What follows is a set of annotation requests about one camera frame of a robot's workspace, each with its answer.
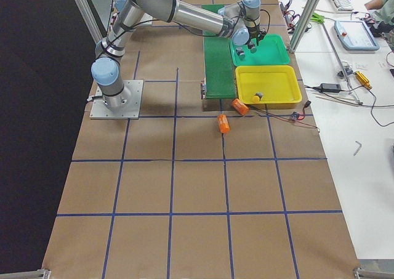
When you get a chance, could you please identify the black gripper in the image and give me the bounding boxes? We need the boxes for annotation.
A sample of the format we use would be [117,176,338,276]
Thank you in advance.
[246,27,267,45]

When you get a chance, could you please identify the green mushroom push button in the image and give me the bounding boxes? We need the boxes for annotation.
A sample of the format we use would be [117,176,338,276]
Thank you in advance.
[236,47,246,60]
[247,42,257,54]

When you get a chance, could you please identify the yellow mushroom push button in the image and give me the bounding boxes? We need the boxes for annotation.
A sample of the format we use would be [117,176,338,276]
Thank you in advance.
[251,92,263,103]

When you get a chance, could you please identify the orange cylinder with white numbers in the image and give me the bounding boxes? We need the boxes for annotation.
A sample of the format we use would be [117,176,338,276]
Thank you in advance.
[217,114,230,134]

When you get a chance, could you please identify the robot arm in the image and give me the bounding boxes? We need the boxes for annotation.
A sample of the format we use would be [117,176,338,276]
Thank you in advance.
[91,0,267,111]

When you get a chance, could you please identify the green plastic tray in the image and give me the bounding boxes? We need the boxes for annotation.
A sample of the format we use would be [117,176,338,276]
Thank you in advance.
[228,34,290,67]

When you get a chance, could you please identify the yellow plastic tray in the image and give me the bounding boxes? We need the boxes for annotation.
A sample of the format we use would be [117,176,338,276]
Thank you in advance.
[235,65,302,106]

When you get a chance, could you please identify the green conveyor belt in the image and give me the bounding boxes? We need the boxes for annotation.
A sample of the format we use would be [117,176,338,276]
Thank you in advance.
[199,4,238,100]

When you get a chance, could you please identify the small motor controller board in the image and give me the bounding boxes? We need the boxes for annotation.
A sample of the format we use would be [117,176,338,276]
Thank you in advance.
[289,111,304,122]

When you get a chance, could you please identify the black power adapter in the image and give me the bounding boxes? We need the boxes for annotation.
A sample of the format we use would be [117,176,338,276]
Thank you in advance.
[320,83,342,93]

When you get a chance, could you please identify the teach pendant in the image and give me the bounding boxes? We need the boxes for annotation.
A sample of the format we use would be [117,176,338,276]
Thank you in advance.
[334,20,380,51]

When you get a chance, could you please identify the gold resistor block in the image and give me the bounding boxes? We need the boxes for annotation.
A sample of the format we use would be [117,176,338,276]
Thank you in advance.
[354,71,372,90]

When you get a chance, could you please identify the allen key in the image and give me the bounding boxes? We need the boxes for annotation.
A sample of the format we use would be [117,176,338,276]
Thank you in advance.
[353,140,363,156]

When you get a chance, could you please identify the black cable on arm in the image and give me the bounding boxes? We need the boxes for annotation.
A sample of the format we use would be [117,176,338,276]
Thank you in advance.
[239,8,271,33]

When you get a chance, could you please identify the aluminium frame post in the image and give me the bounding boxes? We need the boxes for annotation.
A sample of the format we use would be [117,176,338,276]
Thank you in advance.
[288,0,320,54]

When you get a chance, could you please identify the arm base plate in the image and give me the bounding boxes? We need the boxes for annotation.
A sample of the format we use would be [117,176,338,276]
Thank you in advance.
[89,80,144,119]

